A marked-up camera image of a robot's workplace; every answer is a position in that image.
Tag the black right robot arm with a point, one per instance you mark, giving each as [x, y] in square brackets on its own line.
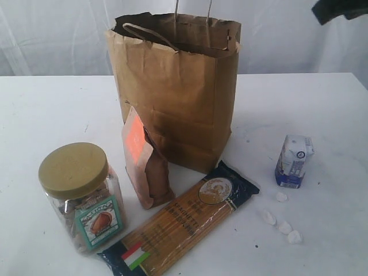
[327, 10]

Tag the white crumpled pellet middle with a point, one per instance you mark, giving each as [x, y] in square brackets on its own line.
[285, 228]

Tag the white crumpled pellet far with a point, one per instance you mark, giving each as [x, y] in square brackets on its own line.
[281, 197]

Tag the white crumpled pellet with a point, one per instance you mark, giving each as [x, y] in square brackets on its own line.
[285, 228]
[268, 217]
[294, 237]
[281, 197]

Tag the small white blue carton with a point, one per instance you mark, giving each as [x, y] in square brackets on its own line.
[293, 159]

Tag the small brown coffee pouch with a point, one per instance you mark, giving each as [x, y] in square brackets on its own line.
[146, 167]

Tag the white crumpled pellet left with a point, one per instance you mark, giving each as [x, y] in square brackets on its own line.
[268, 217]

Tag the large brown paper bag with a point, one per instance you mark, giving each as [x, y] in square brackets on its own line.
[179, 72]

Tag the clear jar gold lid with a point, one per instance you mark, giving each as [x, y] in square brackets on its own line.
[85, 193]

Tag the spaghetti package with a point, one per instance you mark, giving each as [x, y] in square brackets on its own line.
[157, 244]

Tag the white crumpled pellet near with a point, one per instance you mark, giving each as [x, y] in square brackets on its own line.
[294, 237]

